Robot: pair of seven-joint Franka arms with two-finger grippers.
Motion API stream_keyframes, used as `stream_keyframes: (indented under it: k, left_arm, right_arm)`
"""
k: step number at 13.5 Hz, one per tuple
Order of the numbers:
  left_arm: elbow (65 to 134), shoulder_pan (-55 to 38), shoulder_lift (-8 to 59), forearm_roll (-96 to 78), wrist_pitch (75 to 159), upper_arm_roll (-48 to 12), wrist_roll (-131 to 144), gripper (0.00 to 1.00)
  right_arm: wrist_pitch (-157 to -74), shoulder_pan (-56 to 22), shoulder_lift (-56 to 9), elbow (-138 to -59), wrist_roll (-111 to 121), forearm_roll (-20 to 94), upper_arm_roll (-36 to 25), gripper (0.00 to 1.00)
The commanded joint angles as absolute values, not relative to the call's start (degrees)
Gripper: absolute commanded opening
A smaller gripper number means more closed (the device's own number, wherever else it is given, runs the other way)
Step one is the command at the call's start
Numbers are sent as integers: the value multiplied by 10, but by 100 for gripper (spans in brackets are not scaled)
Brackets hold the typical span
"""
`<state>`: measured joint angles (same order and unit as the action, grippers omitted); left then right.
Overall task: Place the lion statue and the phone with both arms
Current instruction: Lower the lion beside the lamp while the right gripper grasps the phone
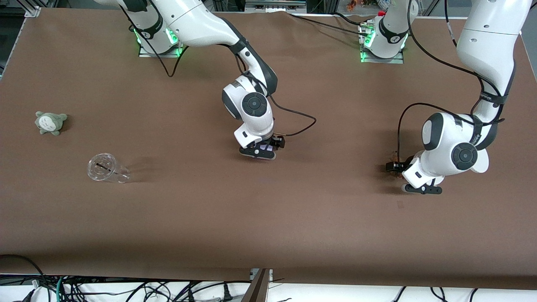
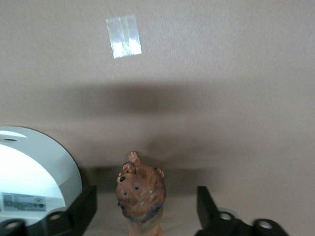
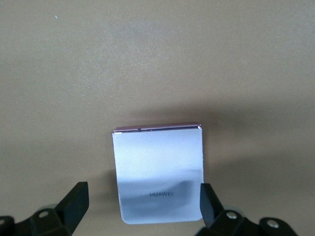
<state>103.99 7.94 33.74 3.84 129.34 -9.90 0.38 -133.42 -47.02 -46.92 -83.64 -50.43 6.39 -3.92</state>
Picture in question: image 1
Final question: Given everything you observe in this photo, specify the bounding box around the brown lion statue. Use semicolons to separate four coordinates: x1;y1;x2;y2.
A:
390;151;407;180

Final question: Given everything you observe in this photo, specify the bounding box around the brown table beam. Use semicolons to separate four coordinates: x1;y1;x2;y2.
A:
241;269;271;302

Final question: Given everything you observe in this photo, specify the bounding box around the clear plastic cup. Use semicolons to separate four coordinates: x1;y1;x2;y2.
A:
87;153;131;184

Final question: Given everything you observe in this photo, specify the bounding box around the grey-green plush toy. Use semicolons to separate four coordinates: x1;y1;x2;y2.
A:
35;111;68;136

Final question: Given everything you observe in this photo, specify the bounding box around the aluminium corner profile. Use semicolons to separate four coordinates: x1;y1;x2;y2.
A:
22;0;42;18

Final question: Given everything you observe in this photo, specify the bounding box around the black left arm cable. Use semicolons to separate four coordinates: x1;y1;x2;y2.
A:
396;0;506;166

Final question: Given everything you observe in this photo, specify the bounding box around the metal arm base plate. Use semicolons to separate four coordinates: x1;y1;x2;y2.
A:
138;25;184;58
360;24;405;65

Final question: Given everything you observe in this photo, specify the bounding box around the thin black base cable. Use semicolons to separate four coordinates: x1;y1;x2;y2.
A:
288;13;366;36
334;12;370;27

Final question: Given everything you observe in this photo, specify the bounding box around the small metal bracket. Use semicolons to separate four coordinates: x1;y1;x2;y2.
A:
250;268;274;282

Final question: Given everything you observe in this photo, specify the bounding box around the aluminium frame bar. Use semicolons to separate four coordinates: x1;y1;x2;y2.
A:
245;0;307;13

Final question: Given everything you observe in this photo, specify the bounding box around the thick black floor cable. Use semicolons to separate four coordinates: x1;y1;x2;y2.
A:
0;254;47;294

